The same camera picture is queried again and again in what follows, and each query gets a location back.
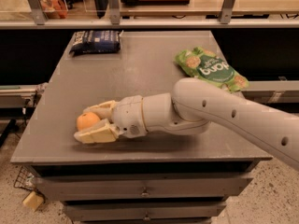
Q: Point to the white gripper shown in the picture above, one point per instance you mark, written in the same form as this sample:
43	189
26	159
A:
127	116

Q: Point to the orange fruit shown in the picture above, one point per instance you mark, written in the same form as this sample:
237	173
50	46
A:
87	120

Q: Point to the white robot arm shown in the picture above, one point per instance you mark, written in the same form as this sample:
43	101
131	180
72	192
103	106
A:
189	109

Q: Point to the blue chip bag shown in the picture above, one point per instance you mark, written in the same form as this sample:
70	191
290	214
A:
95	42

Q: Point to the green snack bag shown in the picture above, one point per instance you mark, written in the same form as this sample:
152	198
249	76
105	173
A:
208	66

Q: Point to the orange plastic bag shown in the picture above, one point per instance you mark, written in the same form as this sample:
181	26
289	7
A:
57	6

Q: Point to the grey drawer cabinet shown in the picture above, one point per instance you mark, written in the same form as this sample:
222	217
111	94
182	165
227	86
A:
144	66

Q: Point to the upper grey drawer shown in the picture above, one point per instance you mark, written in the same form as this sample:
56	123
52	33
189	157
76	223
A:
120	187

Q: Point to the grey drawer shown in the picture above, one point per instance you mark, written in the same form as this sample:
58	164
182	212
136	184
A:
143	211
120	187

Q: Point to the yellow sponge block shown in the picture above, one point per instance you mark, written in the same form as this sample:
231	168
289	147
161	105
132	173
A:
33	200

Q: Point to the lower grey drawer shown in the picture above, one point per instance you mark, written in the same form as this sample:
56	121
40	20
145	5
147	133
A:
143	211

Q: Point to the black wire basket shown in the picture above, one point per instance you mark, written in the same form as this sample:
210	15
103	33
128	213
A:
24	180

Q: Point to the metal shelf rail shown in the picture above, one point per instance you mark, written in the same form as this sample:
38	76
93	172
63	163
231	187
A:
150	24

